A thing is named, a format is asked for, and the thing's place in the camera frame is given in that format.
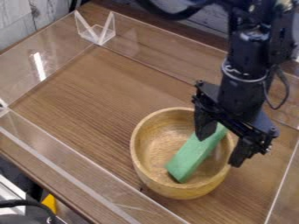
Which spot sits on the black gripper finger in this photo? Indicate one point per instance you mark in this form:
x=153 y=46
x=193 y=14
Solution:
x=243 y=151
x=205 y=123

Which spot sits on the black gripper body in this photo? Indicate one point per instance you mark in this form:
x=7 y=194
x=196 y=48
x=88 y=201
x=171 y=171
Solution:
x=236 y=100

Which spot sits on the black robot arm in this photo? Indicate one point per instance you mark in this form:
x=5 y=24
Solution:
x=260 y=45

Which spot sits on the clear acrylic enclosure walls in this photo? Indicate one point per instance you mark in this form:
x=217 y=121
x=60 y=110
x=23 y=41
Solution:
x=75 y=97

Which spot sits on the brown wooden bowl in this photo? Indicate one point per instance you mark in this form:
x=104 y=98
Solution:
x=157 y=137

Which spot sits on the green rectangular block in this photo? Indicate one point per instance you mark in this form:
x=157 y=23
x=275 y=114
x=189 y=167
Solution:
x=192 y=153

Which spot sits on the yellow black device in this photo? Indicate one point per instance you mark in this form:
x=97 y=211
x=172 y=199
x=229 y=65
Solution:
x=63 y=213

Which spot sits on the clear acrylic corner bracket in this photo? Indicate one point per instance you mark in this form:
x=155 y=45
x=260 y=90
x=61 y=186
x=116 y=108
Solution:
x=97 y=34

